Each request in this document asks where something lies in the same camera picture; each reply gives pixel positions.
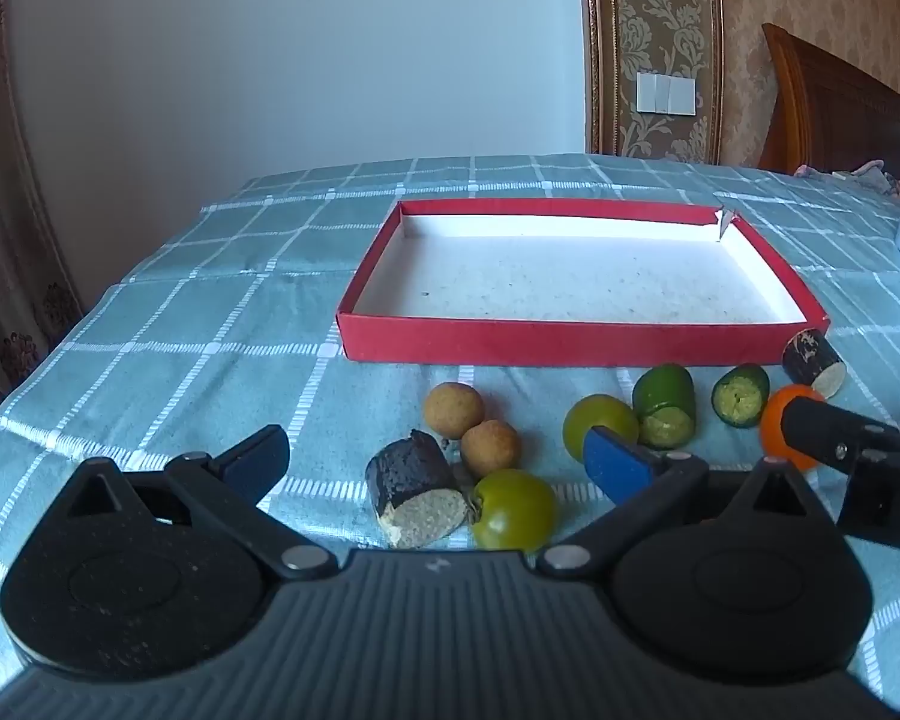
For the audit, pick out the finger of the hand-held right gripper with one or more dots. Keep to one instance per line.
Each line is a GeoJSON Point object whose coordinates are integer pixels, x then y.
{"type": "Point", "coordinates": [825, 427]}

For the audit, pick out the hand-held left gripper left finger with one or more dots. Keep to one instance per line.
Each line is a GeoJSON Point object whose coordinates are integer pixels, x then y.
{"type": "Point", "coordinates": [259, 454]}

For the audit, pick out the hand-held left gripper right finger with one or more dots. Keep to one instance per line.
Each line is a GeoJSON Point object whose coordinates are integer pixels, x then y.
{"type": "Point", "coordinates": [615, 461]}

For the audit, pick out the green tomato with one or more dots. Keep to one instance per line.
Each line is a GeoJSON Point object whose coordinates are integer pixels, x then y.
{"type": "Point", "coordinates": [514, 510]}
{"type": "Point", "coordinates": [592, 420]}

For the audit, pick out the orange mandarin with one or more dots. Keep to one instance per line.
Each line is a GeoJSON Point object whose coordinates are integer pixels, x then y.
{"type": "Point", "coordinates": [774, 427]}

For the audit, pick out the large green cucumber piece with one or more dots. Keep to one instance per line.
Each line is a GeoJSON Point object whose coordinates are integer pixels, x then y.
{"type": "Point", "coordinates": [664, 401]}

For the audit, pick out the small green cucumber piece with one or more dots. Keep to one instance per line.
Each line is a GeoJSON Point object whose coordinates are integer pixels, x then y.
{"type": "Point", "coordinates": [740, 394]}

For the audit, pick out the brown longan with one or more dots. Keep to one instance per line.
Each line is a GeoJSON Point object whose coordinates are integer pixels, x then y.
{"type": "Point", "coordinates": [454, 409]}
{"type": "Point", "coordinates": [491, 450]}

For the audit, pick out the red cardboard box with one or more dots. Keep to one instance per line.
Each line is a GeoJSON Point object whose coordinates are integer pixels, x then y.
{"type": "Point", "coordinates": [570, 277]}

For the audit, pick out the teal checked tablecloth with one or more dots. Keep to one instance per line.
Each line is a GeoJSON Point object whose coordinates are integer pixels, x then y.
{"type": "Point", "coordinates": [195, 330]}

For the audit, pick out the pink cloth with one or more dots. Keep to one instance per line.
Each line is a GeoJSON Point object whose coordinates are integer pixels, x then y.
{"type": "Point", "coordinates": [862, 174]}

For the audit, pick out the wooden headboard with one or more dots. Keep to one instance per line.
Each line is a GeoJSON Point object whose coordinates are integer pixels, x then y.
{"type": "Point", "coordinates": [832, 112]}

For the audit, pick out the gold framed wallpaper panel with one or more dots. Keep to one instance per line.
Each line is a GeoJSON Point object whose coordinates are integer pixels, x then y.
{"type": "Point", "coordinates": [656, 15]}

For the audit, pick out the white wall switch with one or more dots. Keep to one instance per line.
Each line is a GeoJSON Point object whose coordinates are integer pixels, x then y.
{"type": "Point", "coordinates": [666, 94]}

